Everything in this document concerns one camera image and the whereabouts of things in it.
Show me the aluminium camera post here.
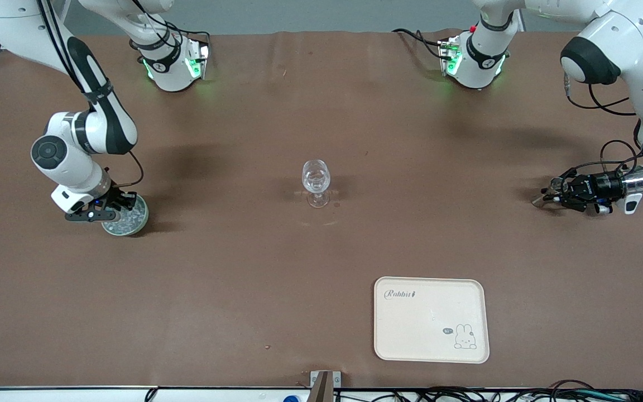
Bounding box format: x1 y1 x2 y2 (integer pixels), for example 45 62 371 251
309 370 342 402

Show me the black base cable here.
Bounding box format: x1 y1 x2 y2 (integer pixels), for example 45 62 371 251
392 28 450 59
132 0 212 54

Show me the black right base cable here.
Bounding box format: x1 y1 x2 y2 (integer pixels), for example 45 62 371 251
132 0 212 54

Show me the clear ice cubes heap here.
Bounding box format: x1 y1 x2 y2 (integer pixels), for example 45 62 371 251
107 208 147 232

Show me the clear wine glass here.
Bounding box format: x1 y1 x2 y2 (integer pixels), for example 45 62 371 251
301 159 332 209

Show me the steel double jigger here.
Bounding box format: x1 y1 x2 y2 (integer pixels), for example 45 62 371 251
532 189 558 209

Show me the black cable bundle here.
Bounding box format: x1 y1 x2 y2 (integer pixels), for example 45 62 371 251
333 380 643 402

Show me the green round bowl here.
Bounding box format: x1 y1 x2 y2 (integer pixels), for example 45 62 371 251
102 193 150 237

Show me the black left base cable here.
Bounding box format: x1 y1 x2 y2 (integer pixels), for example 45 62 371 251
392 28 450 59

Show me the cream rabbit print tray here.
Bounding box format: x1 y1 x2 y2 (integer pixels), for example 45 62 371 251
373 276 491 365

